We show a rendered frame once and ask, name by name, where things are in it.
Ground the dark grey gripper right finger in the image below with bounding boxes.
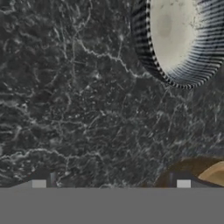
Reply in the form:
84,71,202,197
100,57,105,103
166,171,224,189

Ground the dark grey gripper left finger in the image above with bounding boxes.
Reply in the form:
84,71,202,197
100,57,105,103
11,170,59,189

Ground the brown wooden bowl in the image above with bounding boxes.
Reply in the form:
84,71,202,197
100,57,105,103
153,157,224,188

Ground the black and white striped bowl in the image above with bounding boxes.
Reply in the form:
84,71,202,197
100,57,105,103
129,0,224,90

